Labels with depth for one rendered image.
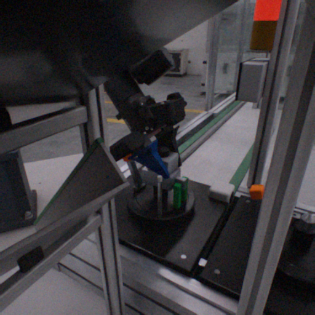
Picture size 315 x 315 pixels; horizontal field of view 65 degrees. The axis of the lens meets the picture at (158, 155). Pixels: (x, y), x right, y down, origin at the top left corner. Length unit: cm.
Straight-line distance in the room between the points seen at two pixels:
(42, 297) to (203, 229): 32
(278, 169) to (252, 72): 35
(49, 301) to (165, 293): 23
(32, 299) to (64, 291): 5
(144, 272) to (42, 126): 29
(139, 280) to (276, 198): 28
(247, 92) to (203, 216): 25
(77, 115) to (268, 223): 17
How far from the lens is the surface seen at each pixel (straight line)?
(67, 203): 30
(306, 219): 44
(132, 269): 43
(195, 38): 871
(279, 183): 18
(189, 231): 47
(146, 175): 48
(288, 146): 17
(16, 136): 20
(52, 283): 57
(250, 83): 51
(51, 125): 21
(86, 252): 46
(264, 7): 54
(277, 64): 56
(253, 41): 55
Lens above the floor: 129
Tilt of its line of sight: 26 degrees down
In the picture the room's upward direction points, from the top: straight up
